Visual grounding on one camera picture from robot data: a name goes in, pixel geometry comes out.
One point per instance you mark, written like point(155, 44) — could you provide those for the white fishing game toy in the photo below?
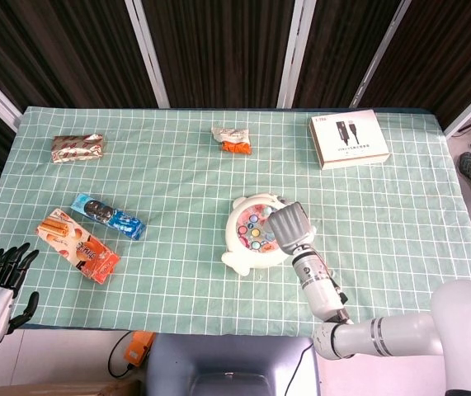
point(235, 247)

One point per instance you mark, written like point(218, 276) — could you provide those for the silver red snack bag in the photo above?
point(76, 148)

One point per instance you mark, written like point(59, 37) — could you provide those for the orange device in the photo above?
point(138, 350)

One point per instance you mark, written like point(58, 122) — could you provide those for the orange egg roll box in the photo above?
point(78, 247)

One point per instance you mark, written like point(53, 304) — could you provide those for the blue cookie box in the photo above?
point(111, 216)

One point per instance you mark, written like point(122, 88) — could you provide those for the green checked tablecloth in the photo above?
point(185, 185)

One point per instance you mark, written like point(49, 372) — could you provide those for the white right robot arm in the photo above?
point(321, 288)

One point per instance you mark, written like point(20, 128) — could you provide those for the grey blue robot torso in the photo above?
point(231, 359)

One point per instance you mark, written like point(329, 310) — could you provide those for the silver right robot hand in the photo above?
point(293, 227)

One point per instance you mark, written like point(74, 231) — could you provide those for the white orange snack packet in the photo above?
point(231, 138)

